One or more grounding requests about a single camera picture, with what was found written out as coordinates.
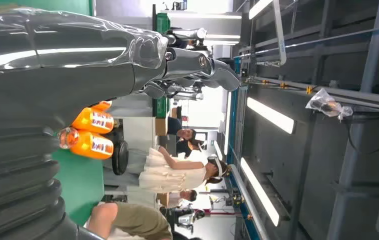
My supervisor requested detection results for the orange drink bottle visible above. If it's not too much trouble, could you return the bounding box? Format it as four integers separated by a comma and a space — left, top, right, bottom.
91, 100, 113, 113
57, 126, 115, 161
71, 107, 115, 135

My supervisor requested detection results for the green plastic crate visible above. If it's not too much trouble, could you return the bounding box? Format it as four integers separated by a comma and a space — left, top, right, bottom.
152, 96, 171, 119
155, 12, 172, 34

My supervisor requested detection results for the brown cardboard box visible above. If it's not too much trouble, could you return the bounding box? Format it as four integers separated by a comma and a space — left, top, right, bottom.
154, 117, 169, 137

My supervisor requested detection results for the person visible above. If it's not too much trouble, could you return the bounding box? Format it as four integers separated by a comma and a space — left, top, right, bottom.
176, 138, 208, 159
167, 116, 197, 142
157, 189, 198, 209
103, 145, 231, 195
86, 202, 174, 240

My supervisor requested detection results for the ribbed grey left arm sleeve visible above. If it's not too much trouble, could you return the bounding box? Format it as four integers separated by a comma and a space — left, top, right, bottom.
0, 123, 105, 240

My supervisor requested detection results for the long ceiling light panel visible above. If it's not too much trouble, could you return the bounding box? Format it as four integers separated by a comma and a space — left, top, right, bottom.
246, 96, 296, 135
248, 0, 274, 20
240, 157, 281, 228

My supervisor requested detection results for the white curved bar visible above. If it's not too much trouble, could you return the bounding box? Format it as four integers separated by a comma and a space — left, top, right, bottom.
271, 0, 288, 67

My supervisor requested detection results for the silver metal pipe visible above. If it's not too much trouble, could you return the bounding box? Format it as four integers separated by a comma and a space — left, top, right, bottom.
229, 164, 271, 240

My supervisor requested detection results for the clear plastic bag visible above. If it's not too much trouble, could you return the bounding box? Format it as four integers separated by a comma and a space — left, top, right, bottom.
305, 88, 355, 121

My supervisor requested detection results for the long grey frame rail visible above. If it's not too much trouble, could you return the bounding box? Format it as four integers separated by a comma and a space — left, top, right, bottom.
251, 76, 379, 108

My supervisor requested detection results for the grey metal post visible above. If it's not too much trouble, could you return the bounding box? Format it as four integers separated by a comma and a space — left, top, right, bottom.
326, 0, 379, 240

